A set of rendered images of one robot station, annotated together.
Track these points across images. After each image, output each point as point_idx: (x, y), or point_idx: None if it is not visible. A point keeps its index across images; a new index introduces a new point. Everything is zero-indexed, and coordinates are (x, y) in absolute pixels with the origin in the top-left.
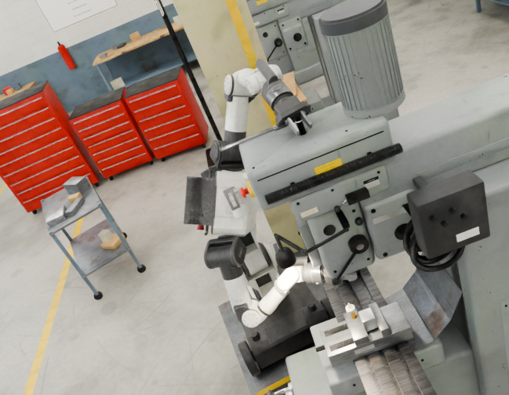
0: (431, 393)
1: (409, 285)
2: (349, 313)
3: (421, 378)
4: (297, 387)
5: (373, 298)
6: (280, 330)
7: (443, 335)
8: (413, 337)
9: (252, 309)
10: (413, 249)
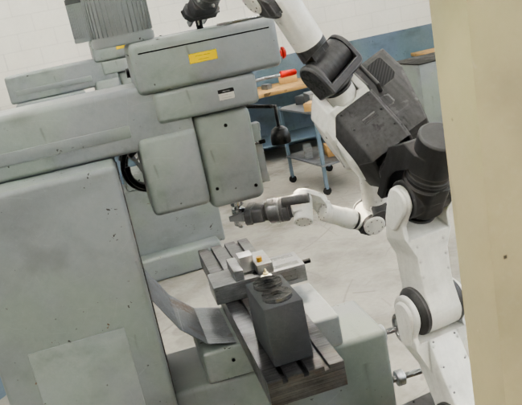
0: (210, 267)
1: (198, 336)
2: (265, 263)
3: (215, 272)
4: (359, 311)
5: (244, 313)
6: (430, 402)
7: (187, 362)
8: (214, 312)
9: (359, 201)
10: None
